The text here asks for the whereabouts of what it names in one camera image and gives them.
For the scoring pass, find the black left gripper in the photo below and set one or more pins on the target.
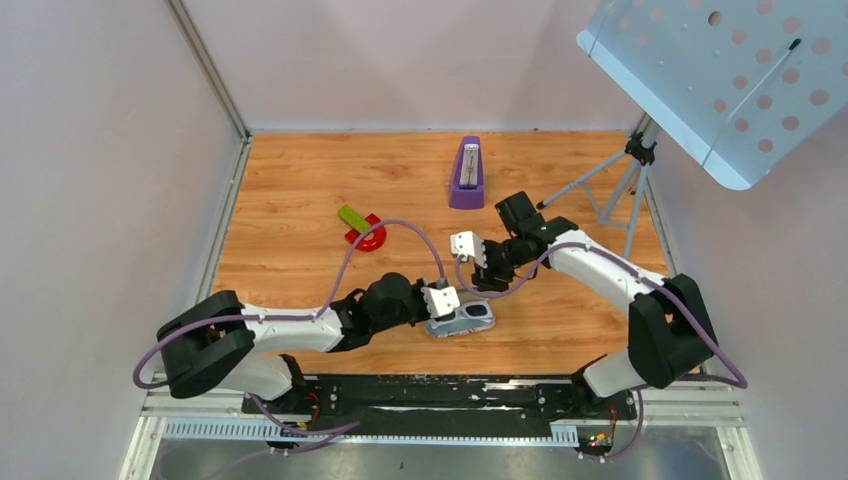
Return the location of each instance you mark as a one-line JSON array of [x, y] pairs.
[[416, 288]]

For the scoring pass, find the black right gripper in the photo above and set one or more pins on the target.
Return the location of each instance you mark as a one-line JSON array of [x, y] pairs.
[[484, 279]]

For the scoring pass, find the flag pattern glasses case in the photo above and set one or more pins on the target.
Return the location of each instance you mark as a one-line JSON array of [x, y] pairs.
[[456, 326]]

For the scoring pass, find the white frame sunglasses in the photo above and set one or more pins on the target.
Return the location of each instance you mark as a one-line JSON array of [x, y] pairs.
[[478, 311]]

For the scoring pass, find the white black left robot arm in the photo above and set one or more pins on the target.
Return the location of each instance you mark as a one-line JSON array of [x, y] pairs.
[[224, 343]]

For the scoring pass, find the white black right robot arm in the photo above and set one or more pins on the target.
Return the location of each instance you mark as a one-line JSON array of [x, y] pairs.
[[669, 329]]

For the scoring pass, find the red plastic piece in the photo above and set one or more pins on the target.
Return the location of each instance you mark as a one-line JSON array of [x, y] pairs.
[[370, 242]]

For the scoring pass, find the purple metronome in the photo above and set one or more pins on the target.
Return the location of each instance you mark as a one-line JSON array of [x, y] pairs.
[[466, 190]]

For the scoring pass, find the green rectangular block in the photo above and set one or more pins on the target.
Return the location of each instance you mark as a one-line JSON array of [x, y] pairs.
[[353, 219]]

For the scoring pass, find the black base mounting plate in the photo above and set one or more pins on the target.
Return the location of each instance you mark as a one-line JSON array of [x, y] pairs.
[[443, 405]]

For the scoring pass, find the light blue music stand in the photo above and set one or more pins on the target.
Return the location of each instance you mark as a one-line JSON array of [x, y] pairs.
[[750, 99]]

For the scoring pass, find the aluminium frame rail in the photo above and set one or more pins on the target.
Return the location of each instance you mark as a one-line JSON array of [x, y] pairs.
[[697, 418]]

